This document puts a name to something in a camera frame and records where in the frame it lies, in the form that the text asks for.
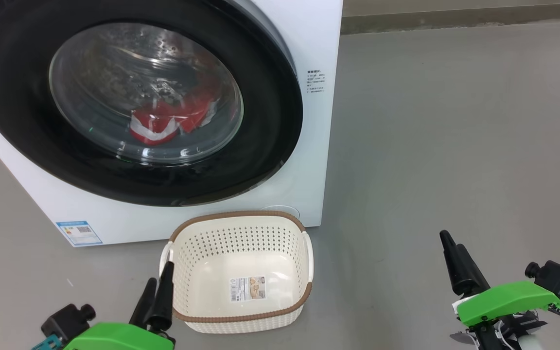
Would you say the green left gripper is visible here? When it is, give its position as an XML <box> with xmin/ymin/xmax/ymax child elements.
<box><xmin>64</xmin><ymin>262</ymin><xmax>176</xmax><ymax>350</ymax></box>

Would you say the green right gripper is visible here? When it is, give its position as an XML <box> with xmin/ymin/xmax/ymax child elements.
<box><xmin>439</xmin><ymin>230</ymin><xmax>560</xmax><ymax>350</ymax></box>

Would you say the red and white jersey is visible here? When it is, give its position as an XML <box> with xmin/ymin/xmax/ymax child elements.
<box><xmin>129</xmin><ymin>97</ymin><xmax>220</xmax><ymax>146</ymax></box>

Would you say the washing machine door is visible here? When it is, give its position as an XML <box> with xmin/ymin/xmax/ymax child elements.
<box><xmin>0</xmin><ymin>0</ymin><xmax>304</xmax><ymax>207</ymax></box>

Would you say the cream basket with brown rim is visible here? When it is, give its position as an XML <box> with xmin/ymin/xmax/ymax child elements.
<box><xmin>159</xmin><ymin>210</ymin><xmax>315</xmax><ymax>334</ymax></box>

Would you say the white printed instruction sticker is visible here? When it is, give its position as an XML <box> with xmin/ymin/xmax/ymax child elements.
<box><xmin>229</xmin><ymin>276</ymin><xmax>267</xmax><ymax>302</ymax></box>

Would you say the white washing machine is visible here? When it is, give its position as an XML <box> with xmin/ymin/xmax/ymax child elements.
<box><xmin>0</xmin><ymin>0</ymin><xmax>344</xmax><ymax>247</ymax></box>

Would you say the blue energy label sticker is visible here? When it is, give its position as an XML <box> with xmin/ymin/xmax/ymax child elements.
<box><xmin>56</xmin><ymin>221</ymin><xmax>103</xmax><ymax>247</ymax></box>

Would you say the round white filter cover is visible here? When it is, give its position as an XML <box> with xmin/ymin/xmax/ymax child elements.
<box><xmin>260</xmin><ymin>205</ymin><xmax>301</xmax><ymax>220</ymax></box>

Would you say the small printed text label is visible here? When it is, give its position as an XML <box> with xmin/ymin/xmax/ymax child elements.
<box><xmin>307</xmin><ymin>70</ymin><xmax>327</xmax><ymax>98</ymax></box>

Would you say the teal left camera connector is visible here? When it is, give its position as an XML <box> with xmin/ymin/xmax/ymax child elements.
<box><xmin>31</xmin><ymin>334</ymin><xmax>62</xmax><ymax>350</ymax></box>

